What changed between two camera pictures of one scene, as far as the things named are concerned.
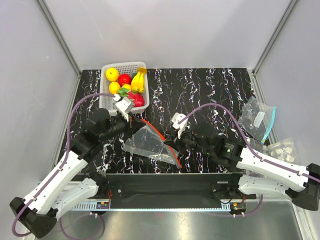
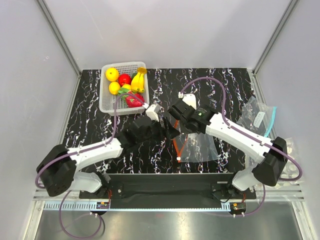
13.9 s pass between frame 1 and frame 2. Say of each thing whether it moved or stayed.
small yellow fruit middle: stayed
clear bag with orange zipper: moved
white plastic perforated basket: stayed
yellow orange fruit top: stayed
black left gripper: moved
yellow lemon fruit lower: stayed
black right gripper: moved
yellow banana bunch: stayed
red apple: stayed
